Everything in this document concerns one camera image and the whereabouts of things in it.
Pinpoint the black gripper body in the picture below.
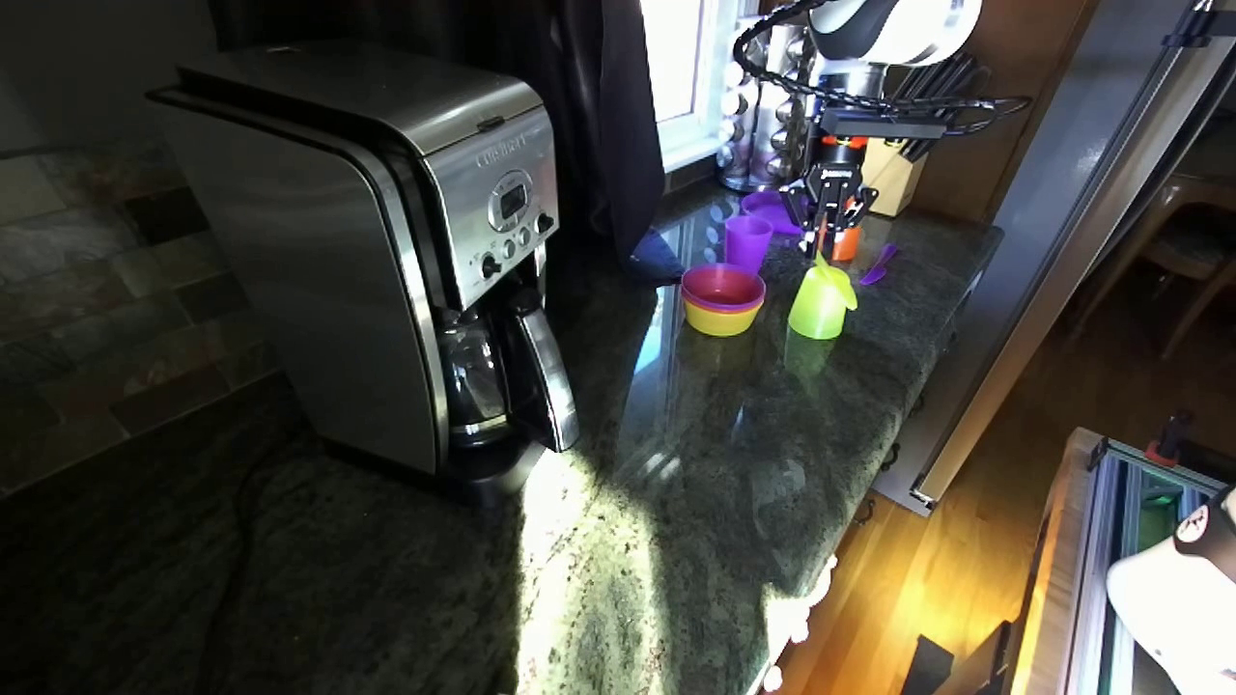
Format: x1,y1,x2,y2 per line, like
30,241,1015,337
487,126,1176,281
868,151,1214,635
809,126,880,218

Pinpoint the yellow-green plastic cup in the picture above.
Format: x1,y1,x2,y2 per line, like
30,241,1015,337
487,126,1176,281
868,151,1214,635
784,263,863,349

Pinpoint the orange plastic cup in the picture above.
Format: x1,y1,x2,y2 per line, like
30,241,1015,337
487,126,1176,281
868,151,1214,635
828,225,868,270

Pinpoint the purple plastic cup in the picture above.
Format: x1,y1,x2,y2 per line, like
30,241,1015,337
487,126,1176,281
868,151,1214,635
721,210,782,278

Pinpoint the blue plastic cup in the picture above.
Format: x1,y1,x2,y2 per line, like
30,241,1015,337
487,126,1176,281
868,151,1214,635
625,225,686,285

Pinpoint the wooden knife block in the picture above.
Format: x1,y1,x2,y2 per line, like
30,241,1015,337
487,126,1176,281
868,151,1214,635
858,134,931,219

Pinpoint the purple plastic spoon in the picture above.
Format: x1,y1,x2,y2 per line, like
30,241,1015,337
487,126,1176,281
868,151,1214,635
858,245,904,295

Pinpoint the pink plastic bowl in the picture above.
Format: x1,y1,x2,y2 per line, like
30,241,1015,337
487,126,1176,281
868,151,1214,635
675,263,771,321

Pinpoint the yellow plastic bowl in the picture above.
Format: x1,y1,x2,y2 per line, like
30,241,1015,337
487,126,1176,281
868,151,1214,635
679,300,768,343

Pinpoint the grey metal beam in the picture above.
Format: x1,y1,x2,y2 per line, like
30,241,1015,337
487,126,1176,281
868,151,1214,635
873,25,1236,518

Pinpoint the wooden chair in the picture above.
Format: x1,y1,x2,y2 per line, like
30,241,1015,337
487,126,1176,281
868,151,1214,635
1077,169,1236,372

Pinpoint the glass coffee carafe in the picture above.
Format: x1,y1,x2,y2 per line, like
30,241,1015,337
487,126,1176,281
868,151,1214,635
437,305,587,483

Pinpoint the black clamp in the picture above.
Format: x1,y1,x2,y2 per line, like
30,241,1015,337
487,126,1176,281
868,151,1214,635
1176,0,1236,54

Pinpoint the metal framed bin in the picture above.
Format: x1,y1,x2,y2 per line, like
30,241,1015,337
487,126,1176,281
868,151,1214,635
1007,425,1236,695

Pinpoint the black floor object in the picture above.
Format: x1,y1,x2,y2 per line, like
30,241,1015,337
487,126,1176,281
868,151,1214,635
896,621,1019,695

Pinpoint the stainless steel coffee maker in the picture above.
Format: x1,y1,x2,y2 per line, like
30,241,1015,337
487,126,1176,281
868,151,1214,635
147,41,587,489

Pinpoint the black handled knife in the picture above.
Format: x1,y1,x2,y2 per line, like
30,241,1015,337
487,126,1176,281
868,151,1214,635
901,54,965,110
901,130,974,165
918,52,989,110

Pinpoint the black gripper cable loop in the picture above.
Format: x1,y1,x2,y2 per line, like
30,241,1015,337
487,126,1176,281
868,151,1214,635
732,0,828,110

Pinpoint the white window frame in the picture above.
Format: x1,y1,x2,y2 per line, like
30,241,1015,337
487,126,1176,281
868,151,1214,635
638,0,764,178

